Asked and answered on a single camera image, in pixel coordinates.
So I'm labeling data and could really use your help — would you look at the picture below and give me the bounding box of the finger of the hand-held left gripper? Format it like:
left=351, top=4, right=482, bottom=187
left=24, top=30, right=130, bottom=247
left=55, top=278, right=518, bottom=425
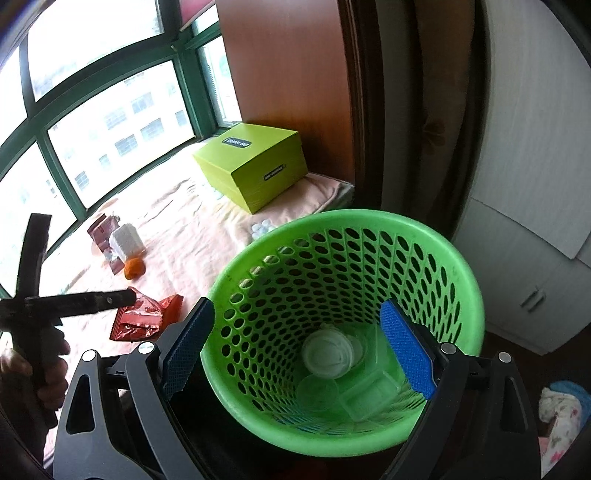
left=23, top=287, right=138, bottom=319

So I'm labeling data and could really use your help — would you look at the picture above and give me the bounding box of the white paper carton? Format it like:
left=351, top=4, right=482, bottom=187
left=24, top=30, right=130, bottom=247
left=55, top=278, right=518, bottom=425
left=108, top=224, right=148, bottom=261

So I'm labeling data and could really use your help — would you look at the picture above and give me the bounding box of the floral cloth bundle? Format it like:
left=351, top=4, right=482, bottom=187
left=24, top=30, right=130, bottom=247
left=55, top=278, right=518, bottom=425
left=538, top=379, right=588, bottom=480

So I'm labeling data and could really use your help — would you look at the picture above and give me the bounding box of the dark red snack packet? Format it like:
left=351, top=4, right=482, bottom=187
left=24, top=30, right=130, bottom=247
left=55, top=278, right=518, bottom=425
left=87, top=215, right=120, bottom=252

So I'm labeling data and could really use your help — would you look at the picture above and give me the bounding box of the clear plastic tray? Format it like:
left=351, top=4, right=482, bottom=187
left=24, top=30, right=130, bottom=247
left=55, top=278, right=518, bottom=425
left=342, top=369, right=404, bottom=423

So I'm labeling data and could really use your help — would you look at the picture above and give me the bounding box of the white round plastic container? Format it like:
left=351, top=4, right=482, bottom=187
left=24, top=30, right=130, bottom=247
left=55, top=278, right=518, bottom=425
left=302, top=330, right=356, bottom=380

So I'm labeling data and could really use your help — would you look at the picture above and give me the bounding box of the person's left hand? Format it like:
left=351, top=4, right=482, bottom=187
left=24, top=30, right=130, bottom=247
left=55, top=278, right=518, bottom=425
left=0, top=339, right=71, bottom=411

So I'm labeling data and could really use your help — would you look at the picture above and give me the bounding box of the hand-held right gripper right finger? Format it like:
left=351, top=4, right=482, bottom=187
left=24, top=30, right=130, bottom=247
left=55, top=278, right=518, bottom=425
left=379, top=299, right=541, bottom=480

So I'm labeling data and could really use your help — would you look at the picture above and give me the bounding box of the pink printed blanket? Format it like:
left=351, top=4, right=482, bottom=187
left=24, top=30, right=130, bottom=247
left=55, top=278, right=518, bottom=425
left=44, top=172, right=356, bottom=356

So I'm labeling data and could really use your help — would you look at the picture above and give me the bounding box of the green window frame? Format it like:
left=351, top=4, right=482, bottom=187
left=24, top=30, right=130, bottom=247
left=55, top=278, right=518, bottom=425
left=0, top=0, right=241, bottom=301

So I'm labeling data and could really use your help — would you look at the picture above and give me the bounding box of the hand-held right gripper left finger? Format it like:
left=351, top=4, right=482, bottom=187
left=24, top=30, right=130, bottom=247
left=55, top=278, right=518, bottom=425
left=53, top=298, right=217, bottom=480

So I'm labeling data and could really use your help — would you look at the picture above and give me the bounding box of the clear plastic cup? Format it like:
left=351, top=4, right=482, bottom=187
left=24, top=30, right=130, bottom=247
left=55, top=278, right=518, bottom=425
left=295, top=374, right=345, bottom=414

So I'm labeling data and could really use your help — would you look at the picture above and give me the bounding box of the white wardrobe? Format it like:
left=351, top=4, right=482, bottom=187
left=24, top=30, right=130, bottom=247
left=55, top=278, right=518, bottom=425
left=450, top=0, right=591, bottom=356

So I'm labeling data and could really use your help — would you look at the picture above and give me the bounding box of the green mesh basket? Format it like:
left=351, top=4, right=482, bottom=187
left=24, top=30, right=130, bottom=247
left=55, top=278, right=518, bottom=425
left=199, top=209, right=483, bottom=462

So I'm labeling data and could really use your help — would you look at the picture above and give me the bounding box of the pink roller blind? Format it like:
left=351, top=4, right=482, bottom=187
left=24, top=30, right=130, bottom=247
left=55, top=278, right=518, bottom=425
left=179, top=0, right=221, bottom=23

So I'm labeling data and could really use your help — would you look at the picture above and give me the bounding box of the brown wooden cabinet side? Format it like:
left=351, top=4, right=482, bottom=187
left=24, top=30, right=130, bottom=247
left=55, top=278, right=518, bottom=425
left=217, top=0, right=356, bottom=185

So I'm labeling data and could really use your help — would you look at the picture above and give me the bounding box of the green cardboard box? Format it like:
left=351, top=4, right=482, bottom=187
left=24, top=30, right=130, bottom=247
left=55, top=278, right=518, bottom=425
left=193, top=122, right=309, bottom=215

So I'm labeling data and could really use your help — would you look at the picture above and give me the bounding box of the clear round plastic lid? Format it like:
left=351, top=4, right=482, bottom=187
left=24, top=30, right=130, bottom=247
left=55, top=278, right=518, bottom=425
left=342, top=332, right=370, bottom=370

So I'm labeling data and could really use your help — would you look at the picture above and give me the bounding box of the red foil snack packet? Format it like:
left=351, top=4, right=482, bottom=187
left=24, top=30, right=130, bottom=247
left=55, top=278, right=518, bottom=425
left=110, top=286, right=185, bottom=343

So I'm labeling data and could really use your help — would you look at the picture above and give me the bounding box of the dark brown curtain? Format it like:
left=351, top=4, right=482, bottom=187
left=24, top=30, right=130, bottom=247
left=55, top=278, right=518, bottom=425
left=337, top=0, right=492, bottom=241

